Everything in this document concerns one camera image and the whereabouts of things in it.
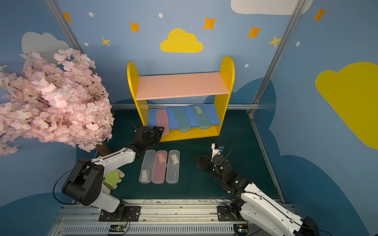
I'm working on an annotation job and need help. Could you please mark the white pencil case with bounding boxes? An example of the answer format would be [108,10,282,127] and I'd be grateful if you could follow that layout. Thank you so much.
[166,150,180,184]
[139,150,156,183]

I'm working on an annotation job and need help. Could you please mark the pink pencil case top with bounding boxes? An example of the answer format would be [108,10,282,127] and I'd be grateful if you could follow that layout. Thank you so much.
[152,150,168,184]

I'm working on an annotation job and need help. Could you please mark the pink pencil case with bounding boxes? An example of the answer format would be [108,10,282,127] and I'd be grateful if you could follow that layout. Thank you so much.
[156,109,170,136]
[152,150,168,184]

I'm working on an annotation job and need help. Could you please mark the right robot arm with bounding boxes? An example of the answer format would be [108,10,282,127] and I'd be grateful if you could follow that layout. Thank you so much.
[196,154,320,236]

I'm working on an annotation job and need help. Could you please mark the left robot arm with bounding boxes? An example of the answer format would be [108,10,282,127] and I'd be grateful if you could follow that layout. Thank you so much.
[62,126,164,214]

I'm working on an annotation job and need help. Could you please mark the pink pencil case bottom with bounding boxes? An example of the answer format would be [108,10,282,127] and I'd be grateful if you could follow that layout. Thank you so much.
[156,109,170,136]

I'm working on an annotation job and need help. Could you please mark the green pencil case right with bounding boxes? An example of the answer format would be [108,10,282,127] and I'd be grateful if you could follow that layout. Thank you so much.
[193,105,210,130]

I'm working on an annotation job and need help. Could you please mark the green pencil case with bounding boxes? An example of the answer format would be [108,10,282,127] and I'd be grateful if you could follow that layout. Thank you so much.
[173,107,191,133]
[193,105,210,130]

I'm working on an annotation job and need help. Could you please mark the green pencil case middle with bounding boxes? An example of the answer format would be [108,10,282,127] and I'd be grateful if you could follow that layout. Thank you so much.
[173,107,191,133]

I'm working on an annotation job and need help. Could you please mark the yellow wooden shelf unit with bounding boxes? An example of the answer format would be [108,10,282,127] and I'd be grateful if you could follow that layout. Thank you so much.
[127,56,235,142]

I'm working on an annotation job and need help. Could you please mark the right controller board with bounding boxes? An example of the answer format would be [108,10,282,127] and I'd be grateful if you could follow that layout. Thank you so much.
[233,224,249,236]

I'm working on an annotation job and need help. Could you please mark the controller board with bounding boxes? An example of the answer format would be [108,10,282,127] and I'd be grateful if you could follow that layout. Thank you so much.
[108,224,128,236]
[233,224,249,236]

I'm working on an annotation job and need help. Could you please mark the pink cherry blossom tree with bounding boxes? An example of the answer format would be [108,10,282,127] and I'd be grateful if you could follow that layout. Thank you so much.
[1,49,114,156]

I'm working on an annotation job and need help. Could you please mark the left controller board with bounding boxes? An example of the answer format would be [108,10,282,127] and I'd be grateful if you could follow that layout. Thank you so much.
[108,224,128,236]

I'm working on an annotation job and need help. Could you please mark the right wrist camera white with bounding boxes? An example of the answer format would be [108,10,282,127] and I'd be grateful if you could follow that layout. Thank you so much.
[211,143,224,157]

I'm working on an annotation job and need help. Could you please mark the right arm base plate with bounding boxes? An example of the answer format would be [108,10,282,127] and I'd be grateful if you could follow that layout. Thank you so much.
[217,204,244,222]

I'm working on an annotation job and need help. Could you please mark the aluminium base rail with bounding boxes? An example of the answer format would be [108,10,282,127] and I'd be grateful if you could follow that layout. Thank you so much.
[47,198,308,236]

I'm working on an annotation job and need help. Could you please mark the rear aluminium frame bar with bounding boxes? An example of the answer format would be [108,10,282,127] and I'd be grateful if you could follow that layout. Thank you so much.
[111,103,260,110]

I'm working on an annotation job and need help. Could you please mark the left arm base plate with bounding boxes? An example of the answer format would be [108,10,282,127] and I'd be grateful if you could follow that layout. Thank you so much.
[98,205,141,222]

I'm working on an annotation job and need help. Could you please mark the left aluminium frame post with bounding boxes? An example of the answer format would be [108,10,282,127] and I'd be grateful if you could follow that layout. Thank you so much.
[45,0,84,53]

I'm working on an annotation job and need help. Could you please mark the aluminium frame post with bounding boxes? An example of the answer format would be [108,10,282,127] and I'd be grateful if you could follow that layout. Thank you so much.
[45,0,84,53]
[249,0,307,118]

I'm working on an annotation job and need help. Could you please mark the right aluminium frame post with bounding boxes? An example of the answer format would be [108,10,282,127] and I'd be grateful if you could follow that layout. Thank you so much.
[249,0,307,118]

